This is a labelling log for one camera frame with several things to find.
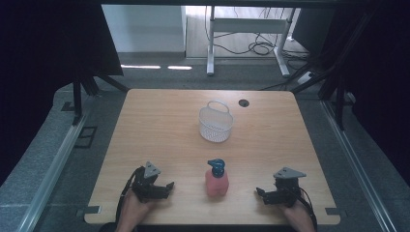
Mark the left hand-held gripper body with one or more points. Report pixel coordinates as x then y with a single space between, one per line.
145 184

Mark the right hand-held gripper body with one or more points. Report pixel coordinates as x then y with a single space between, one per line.
286 190

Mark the person's left hand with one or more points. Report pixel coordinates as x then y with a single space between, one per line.
135 204

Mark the person's right hand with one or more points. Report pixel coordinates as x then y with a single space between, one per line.
297 215

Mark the pink bottle with blue pump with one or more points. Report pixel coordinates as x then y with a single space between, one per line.
217 180

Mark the white plastic basket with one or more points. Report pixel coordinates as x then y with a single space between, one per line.
215 124

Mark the black metal stand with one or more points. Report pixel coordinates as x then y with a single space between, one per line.
338 96
77 96

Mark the white power strip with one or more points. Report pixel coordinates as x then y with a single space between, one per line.
305 77

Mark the black curtain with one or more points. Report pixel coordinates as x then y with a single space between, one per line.
380 80
48 64

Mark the dark panel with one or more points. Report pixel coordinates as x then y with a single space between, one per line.
306 29

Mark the aluminium floor rail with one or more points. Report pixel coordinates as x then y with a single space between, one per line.
354 164
51 174

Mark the dark floor bracket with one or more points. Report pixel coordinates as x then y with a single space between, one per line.
85 137

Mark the white desk frame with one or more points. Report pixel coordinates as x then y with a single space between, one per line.
245 25

